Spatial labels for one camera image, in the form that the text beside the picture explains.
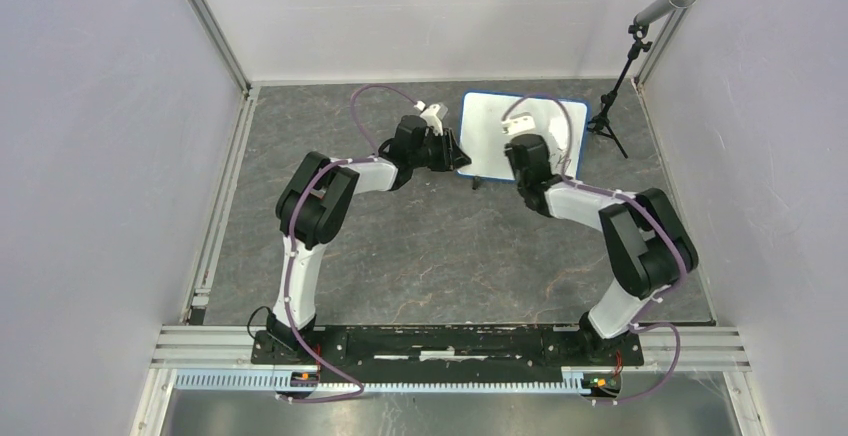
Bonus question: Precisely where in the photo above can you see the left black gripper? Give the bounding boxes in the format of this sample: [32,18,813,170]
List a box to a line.
[409,128,469,172]

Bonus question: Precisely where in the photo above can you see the blue framed whiteboard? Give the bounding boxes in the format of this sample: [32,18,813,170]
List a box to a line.
[457,91,590,182]

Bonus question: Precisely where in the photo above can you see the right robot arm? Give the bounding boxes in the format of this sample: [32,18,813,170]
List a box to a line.
[505,134,699,364]

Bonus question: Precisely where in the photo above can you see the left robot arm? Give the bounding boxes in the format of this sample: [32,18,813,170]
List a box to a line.
[266,104,471,364]

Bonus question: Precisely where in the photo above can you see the black microphone stand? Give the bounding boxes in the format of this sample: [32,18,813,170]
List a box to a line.
[587,23,653,159]

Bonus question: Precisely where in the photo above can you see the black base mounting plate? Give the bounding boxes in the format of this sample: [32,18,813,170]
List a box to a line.
[251,324,644,384]

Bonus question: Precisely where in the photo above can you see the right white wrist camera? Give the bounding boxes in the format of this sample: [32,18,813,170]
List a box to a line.
[501,112,536,136]

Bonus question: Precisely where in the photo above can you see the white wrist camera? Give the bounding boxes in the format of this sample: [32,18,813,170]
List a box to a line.
[413,100,448,136]
[501,112,536,136]

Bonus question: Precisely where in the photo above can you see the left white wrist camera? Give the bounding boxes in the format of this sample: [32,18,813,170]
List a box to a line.
[413,100,448,136]

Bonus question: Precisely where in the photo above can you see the white cable duct rail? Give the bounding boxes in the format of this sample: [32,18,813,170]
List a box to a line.
[174,369,620,396]

